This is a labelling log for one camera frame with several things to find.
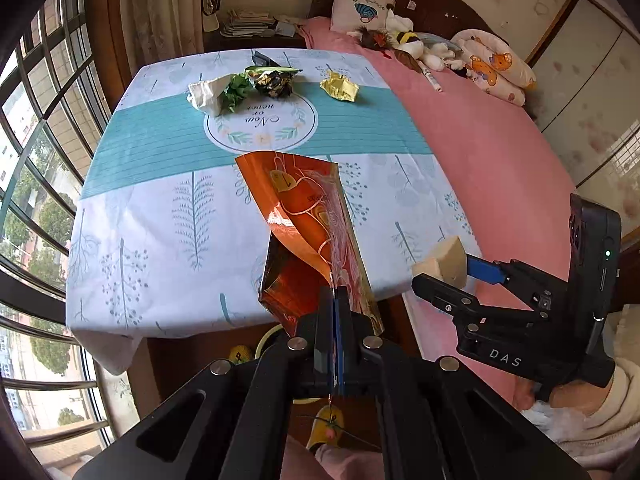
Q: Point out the white pillow with blue print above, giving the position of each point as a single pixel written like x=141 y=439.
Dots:
x=362 y=7

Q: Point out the dark wooden nightstand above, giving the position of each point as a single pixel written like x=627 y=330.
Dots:
x=250 y=42

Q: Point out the green leafy vegetable scraps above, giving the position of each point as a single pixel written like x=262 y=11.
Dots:
x=237 y=90

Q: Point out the white plush toy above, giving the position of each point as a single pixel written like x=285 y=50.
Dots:
x=400 y=20
x=440 y=55

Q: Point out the blue tree-print tablecloth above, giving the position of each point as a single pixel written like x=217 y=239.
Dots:
x=175 y=210

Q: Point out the black and gold wrapper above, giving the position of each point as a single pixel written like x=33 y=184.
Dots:
x=272 y=82

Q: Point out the person's right leg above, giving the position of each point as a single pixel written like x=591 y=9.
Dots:
x=345 y=462

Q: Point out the floral beige curtain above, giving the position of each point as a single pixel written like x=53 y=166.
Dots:
x=160 y=5

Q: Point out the white marker pen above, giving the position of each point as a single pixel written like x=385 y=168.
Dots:
x=431 y=80

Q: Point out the beige foam wedge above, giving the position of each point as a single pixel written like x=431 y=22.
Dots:
x=445 y=262

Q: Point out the small dark packet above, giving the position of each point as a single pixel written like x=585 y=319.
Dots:
x=262 y=57

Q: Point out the yellow wrapper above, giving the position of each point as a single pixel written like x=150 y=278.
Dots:
x=340 y=87

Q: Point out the stack of papers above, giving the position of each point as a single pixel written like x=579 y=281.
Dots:
x=247 y=22

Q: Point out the barred window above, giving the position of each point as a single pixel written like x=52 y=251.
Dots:
x=30 y=85

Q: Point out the green wrapper strip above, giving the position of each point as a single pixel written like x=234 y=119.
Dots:
x=275 y=69

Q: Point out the brown feather toy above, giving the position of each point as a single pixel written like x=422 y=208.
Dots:
x=375 y=37

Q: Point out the white paper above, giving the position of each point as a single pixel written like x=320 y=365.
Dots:
x=205 y=95

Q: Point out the round yellow-rimmed waste bin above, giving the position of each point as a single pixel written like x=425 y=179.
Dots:
x=267 y=340

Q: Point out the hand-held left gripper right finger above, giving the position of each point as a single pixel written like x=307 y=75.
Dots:
x=345 y=340

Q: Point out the person's right hand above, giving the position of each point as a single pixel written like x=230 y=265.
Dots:
x=575 y=399

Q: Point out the floral wardrobe door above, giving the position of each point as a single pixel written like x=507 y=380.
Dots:
x=590 y=85

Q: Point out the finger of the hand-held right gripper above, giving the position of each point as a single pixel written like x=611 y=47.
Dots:
x=485 y=267
x=440 y=292

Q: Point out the bear print pillow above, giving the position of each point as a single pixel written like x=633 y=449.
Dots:
x=492 y=70

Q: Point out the orange foil snack bag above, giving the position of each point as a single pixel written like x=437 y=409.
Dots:
x=310 y=240

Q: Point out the bee plush toy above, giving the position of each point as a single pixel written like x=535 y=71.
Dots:
x=410 y=40

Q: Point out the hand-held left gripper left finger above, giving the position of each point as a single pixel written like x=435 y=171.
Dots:
x=325 y=340

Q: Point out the small blue box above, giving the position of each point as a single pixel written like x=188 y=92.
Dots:
x=287 y=27

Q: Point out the pink bed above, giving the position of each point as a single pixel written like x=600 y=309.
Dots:
x=500 y=160

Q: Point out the person's right forearm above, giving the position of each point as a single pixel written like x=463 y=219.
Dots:
x=620 y=400

